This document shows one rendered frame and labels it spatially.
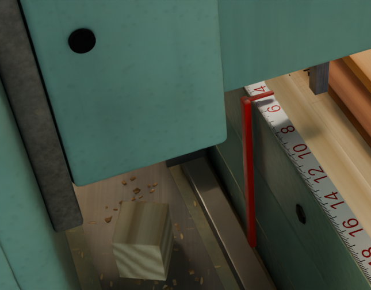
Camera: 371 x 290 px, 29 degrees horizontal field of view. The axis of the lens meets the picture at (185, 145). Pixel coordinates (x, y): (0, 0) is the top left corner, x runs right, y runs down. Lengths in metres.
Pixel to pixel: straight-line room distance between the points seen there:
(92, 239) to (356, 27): 0.29
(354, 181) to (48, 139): 0.18
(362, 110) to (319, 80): 0.03
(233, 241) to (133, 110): 0.25
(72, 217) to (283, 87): 0.18
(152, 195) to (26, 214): 0.32
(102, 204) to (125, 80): 0.31
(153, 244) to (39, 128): 0.23
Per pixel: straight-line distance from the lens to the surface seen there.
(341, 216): 0.39
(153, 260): 0.54
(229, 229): 0.56
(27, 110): 0.31
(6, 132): 0.27
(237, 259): 0.54
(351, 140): 0.45
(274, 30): 0.37
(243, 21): 0.36
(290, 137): 0.42
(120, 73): 0.31
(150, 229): 0.53
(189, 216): 0.59
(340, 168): 0.42
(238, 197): 0.56
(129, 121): 0.33
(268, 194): 0.48
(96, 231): 0.59
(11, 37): 0.28
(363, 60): 0.48
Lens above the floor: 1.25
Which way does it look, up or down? 45 degrees down
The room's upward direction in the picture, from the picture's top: 7 degrees counter-clockwise
